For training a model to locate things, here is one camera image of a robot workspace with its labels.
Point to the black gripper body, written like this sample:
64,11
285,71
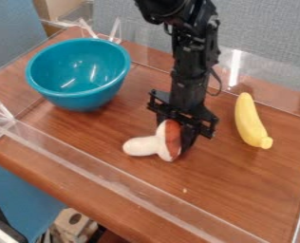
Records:
183,102

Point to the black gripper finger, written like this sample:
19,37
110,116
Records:
160,118
189,133

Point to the brown white toy mushroom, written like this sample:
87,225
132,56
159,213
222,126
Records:
164,143

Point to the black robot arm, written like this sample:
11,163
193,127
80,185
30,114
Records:
190,21

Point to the blue plastic bowl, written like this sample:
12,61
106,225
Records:
78,73

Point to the yellow toy banana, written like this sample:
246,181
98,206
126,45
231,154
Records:
249,124

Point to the wooden block with hole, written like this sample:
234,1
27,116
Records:
72,227

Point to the blue cabinet panel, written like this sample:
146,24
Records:
28,208

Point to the clear acrylic barrier wall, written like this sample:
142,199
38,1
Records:
226,193

